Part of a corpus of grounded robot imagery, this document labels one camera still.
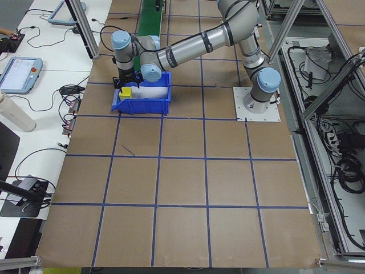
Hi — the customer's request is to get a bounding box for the green conveyor belt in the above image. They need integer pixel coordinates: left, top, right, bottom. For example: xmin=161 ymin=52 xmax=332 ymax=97
xmin=135 ymin=0 xmax=168 ymax=38

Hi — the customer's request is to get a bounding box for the white foam bin liner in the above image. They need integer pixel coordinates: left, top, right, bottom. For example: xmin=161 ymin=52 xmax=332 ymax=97
xmin=131 ymin=82 xmax=169 ymax=100

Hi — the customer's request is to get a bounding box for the blue plastic storage bin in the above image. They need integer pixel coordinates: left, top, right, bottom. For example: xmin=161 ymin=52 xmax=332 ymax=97
xmin=110 ymin=71 xmax=173 ymax=116

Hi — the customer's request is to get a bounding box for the small red circuit board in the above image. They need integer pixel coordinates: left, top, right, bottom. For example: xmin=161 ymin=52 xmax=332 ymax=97
xmin=68 ymin=98 xmax=82 ymax=114
xmin=62 ymin=116 xmax=77 ymax=136

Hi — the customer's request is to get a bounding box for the light blue teach pendant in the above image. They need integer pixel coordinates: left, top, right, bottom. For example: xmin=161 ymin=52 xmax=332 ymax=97
xmin=0 ymin=57 xmax=43 ymax=95
xmin=47 ymin=1 xmax=88 ymax=27

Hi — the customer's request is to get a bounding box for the black red electronics board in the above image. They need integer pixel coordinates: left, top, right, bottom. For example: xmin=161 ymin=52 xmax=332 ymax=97
xmin=0 ymin=33 xmax=26 ymax=54

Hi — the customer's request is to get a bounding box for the black flat panel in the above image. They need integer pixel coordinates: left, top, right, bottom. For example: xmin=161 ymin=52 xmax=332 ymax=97
xmin=0 ymin=119 xmax=21 ymax=183

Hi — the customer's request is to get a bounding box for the grey adapter box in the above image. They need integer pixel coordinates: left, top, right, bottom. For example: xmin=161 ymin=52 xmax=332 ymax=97
xmin=17 ymin=175 xmax=40 ymax=192

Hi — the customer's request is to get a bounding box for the black stand bar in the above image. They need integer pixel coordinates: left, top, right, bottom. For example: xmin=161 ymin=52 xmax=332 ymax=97
xmin=0 ymin=179 xmax=46 ymax=204

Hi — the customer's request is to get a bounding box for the white container grey cloth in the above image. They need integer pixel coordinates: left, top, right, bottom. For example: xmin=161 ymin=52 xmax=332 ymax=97
xmin=303 ymin=47 xmax=333 ymax=80

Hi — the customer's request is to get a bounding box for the white power strip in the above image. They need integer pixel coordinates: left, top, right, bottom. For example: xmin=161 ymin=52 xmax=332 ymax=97
xmin=319 ymin=122 xmax=343 ymax=152

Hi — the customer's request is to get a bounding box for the aluminium corner profile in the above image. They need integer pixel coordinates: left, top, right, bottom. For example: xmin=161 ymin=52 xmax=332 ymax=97
xmin=0 ymin=255 xmax=43 ymax=271
xmin=315 ymin=256 xmax=365 ymax=269

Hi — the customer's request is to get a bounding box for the aluminium profile post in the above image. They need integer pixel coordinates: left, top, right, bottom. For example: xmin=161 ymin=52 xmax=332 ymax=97
xmin=64 ymin=0 xmax=100 ymax=60

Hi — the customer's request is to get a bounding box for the aluminium bar frame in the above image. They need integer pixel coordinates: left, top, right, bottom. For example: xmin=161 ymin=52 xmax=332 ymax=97
xmin=261 ymin=0 xmax=365 ymax=259

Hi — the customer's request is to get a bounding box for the black cable coil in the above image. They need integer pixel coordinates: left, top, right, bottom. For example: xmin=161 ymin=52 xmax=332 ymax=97
xmin=330 ymin=158 xmax=365 ymax=195

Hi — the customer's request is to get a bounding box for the small grey metal bracket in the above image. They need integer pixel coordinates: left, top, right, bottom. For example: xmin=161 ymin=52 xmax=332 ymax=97
xmin=312 ymin=212 xmax=330 ymax=233

